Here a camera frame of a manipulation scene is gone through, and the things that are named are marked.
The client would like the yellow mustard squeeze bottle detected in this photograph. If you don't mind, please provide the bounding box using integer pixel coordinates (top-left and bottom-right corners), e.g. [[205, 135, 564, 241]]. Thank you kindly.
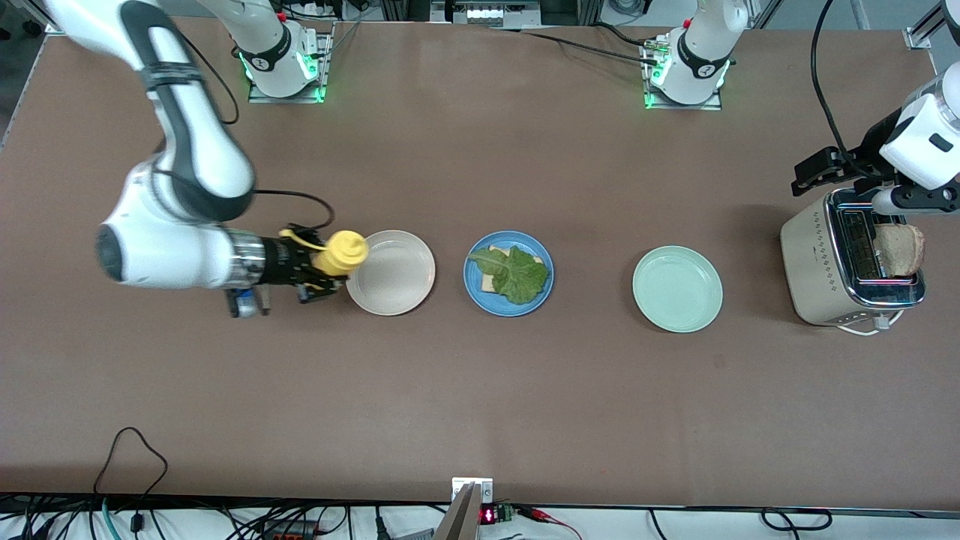
[[280, 229, 371, 278]]

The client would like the toasted bread slice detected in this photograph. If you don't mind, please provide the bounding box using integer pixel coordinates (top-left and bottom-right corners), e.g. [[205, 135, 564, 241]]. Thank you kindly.
[[874, 223, 926, 278], [480, 244, 545, 295]]

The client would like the green lettuce leaf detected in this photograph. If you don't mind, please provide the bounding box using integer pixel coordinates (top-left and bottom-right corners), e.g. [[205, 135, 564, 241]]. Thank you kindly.
[[467, 246, 551, 306]]

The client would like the beige round plate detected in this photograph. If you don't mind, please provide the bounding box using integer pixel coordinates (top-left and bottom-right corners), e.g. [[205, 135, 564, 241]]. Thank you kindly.
[[345, 229, 437, 316]]

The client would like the pale green round plate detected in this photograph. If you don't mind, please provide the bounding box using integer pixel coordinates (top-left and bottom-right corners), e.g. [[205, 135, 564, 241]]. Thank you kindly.
[[632, 245, 724, 333]]

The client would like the blue round plate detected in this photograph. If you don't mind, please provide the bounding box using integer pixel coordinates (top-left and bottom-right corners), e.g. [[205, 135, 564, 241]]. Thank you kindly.
[[463, 230, 555, 317]]

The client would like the beige chrome toaster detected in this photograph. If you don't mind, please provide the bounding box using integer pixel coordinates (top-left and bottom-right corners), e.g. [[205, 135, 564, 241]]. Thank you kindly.
[[780, 187, 926, 328]]

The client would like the electronics box with white lights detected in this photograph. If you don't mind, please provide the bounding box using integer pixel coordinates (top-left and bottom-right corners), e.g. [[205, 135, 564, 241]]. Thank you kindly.
[[431, 0, 541, 27]]

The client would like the red clip lead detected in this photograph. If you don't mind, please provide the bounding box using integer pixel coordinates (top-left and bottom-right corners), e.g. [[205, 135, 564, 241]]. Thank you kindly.
[[521, 506, 582, 539]]

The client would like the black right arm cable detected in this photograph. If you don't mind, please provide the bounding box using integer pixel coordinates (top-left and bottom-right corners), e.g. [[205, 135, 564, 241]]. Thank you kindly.
[[176, 30, 336, 230]]

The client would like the aluminium frame corner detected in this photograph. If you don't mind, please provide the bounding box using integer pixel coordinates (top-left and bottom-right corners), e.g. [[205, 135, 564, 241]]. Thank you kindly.
[[904, 0, 960, 50]]

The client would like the white toaster power cord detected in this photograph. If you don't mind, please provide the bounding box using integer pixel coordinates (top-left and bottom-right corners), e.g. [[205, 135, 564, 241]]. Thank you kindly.
[[836, 311, 905, 336]]

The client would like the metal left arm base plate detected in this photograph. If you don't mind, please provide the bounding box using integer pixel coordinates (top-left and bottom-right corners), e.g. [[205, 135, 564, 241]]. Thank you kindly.
[[641, 37, 724, 111]]

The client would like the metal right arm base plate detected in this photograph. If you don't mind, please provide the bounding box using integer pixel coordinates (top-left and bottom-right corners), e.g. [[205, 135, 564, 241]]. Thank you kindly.
[[247, 22, 332, 104]]

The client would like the thin black looped cable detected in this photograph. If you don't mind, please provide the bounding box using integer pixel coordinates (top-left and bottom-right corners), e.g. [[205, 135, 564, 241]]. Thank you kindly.
[[94, 427, 169, 511]]

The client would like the black cable to arm base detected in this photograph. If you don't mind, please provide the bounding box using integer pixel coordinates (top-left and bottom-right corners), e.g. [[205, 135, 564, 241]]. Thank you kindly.
[[517, 28, 665, 67]]

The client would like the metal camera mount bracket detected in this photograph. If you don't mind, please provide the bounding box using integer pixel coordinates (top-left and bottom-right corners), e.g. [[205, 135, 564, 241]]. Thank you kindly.
[[435, 478, 494, 540]]

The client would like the black coiled cable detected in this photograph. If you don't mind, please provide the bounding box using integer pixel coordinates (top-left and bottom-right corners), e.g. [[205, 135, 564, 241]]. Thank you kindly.
[[761, 508, 833, 532]]

